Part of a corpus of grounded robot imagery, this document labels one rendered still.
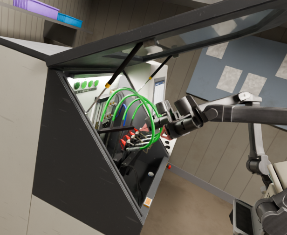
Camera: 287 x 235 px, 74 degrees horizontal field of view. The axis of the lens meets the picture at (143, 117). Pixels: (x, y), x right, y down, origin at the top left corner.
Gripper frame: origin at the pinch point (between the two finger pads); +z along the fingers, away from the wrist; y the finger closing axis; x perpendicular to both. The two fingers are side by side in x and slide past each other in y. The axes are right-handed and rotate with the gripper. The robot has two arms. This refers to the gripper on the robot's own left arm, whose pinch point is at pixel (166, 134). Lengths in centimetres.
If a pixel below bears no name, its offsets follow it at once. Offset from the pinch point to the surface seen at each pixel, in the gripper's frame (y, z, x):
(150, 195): 3.3, 26.1, 26.2
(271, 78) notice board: -203, 26, -25
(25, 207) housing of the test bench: 57, 63, 10
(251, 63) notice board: -193, 35, -50
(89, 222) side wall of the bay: 33, 36, 26
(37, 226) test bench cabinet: 54, 64, 22
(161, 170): -18.9, 40.0, 19.3
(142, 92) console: -28, 42, -37
